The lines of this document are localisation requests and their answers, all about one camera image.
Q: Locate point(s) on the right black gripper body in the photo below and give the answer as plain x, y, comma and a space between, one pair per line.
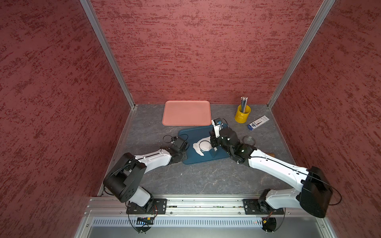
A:
216, 142

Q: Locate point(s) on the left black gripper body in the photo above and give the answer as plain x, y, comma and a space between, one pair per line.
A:
182, 155

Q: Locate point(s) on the metal ring cutter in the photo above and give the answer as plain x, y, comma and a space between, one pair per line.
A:
249, 140

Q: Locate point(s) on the teal tray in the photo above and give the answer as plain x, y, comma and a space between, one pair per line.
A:
192, 136

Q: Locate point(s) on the white dough piece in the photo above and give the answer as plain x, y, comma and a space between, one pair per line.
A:
196, 146

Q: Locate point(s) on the wooden rolling pin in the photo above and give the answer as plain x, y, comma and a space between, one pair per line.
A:
270, 154

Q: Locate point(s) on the metal dough scraper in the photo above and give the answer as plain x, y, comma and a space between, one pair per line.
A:
213, 152

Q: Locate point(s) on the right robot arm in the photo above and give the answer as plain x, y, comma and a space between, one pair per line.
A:
309, 190

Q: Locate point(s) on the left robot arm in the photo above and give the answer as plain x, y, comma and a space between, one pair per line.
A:
123, 180

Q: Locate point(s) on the yellow cup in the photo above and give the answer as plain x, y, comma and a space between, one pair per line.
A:
242, 117

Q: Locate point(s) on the pink tray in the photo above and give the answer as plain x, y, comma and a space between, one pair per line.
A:
187, 113

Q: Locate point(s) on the white blue pencil box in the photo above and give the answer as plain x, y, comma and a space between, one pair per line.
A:
255, 124

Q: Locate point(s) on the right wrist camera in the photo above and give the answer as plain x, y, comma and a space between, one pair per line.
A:
217, 126

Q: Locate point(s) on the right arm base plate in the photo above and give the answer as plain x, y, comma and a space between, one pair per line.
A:
253, 207

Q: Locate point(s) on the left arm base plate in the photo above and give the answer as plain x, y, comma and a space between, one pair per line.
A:
155, 206

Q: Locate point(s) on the aluminium front rail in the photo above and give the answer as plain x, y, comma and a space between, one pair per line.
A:
187, 205

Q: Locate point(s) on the left corner aluminium post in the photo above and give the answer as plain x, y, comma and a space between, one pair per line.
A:
91, 15

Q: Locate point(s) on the corner aluminium post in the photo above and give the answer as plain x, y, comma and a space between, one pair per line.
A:
91, 15
315, 25

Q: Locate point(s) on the right corner aluminium post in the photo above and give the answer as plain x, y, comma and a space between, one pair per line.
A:
315, 25

